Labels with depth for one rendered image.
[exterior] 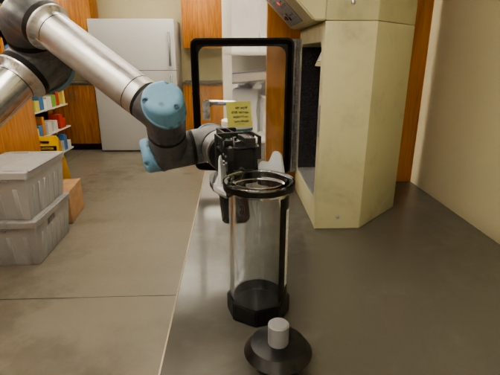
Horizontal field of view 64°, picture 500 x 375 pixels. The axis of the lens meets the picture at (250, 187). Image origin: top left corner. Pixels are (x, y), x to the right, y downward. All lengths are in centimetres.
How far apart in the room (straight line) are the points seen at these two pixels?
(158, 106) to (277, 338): 41
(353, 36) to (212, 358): 68
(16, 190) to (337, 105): 232
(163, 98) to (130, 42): 522
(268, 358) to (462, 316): 35
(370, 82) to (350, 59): 7
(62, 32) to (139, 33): 504
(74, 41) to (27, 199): 212
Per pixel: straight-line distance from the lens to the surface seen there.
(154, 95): 72
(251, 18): 228
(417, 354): 66
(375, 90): 95
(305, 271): 80
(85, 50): 83
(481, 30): 122
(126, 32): 594
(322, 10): 91
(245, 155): 68
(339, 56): 91
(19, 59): 101
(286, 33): 126
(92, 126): 631
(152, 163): 83
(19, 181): 285
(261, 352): 56
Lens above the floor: 134
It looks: 18 degrees down
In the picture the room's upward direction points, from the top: straight up
